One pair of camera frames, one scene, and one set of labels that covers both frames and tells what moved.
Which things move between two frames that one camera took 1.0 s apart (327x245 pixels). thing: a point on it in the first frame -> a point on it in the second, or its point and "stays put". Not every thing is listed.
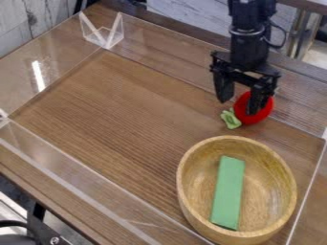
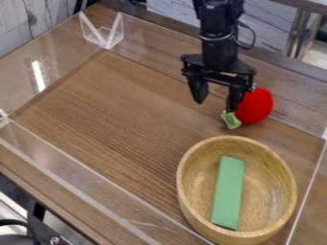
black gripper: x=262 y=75 -> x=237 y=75
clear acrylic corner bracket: x=104 y=36 stays put
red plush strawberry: x=240 y=109 stays put
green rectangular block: x=228 y=192 stays put
